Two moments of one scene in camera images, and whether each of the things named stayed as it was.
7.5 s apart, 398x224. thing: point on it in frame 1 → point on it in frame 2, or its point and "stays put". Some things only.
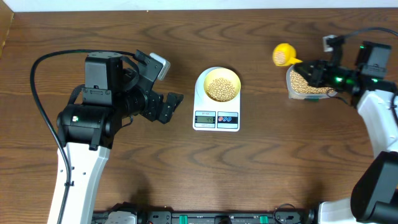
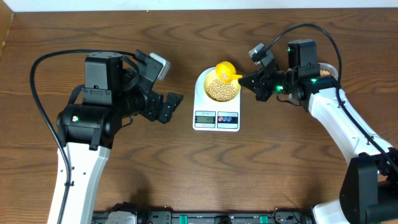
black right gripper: (317, 77) → (259, 87)
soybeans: (280, 58) → (224, 76)
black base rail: (287, 216) stays put
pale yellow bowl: (222, 84) stays put
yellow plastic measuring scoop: (285, 55) → (226, 72)
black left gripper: (152, 112) stays put
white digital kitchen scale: (211, 116) stays put
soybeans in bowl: (221, 89) stays put
